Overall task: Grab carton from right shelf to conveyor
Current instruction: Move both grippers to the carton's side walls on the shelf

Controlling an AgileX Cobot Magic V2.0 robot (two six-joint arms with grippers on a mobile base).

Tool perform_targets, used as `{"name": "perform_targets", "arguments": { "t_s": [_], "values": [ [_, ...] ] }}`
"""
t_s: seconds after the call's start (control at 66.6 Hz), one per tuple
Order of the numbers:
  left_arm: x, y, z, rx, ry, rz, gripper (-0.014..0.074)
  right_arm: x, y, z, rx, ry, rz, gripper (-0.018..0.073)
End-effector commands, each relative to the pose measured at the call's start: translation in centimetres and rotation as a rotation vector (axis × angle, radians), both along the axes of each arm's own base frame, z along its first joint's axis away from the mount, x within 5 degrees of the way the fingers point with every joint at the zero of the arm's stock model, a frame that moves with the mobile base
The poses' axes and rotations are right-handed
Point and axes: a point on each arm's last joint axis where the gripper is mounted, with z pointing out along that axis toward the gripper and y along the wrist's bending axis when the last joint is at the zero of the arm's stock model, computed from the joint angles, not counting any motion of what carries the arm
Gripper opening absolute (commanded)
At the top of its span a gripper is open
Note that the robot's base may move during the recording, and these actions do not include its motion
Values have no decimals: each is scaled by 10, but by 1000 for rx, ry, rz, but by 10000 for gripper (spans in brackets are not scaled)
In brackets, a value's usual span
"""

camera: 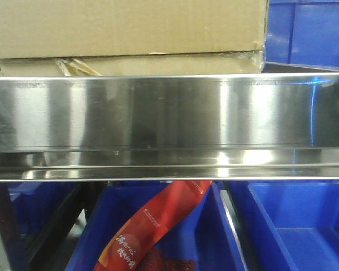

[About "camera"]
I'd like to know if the red snack package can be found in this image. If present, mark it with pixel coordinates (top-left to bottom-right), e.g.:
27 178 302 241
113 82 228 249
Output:
94 180 212 270

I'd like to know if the blue bin lower middle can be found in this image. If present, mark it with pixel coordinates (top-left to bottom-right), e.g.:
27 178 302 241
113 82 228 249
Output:
66 181 245 270

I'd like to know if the blue bin lower right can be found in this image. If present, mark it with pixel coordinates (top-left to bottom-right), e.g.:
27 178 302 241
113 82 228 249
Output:
229 181 339 270

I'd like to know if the blue bin lower left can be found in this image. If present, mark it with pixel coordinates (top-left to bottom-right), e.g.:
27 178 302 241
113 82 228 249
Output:
7 182 76 234

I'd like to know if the blue bin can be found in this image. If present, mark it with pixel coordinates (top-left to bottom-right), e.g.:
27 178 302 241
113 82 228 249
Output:
266 1 339 69
229 181 339 270
7 182 76 234
66 181 245 270

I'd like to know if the stainless steel shelf rail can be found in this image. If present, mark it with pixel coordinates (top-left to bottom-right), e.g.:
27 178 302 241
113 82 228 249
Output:
0 73 339 181

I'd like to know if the blue bin upper right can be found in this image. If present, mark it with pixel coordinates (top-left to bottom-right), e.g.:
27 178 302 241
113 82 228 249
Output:
266 1 339 69

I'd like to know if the brown cardboard carton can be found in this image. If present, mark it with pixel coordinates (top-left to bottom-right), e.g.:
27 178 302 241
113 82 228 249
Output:
0 1 268 77

